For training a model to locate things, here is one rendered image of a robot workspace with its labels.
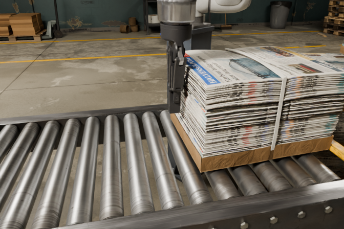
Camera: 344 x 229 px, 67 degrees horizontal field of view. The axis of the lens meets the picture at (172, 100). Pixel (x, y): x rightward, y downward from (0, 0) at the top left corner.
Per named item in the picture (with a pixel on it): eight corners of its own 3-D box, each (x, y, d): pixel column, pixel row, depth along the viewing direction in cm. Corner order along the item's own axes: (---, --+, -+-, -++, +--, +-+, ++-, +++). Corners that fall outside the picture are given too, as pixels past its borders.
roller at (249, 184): (190, 110, 98) (196, 119, 100) (249, 204, 56) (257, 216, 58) (201, 102, 97) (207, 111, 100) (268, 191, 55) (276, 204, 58)
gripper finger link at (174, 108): (180, 88, 68) (180, 89, 68) (179, 111, 71) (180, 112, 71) (169, 88, 68) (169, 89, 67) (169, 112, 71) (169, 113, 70)
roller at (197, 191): (169, 121, 98) (173, 109, 96) (212, 224, 56) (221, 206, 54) (156, 118, 96) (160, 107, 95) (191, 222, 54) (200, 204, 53)
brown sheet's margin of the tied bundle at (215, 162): (213, 112, 90) (214, 101, 89) (259, 162, 65) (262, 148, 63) (169, 117, 87) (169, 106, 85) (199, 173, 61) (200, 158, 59)
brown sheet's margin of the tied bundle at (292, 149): (268, 106, 95) (270, 95, 94) (330, 149, 70) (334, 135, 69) (229, 110, 92) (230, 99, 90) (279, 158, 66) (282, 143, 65)
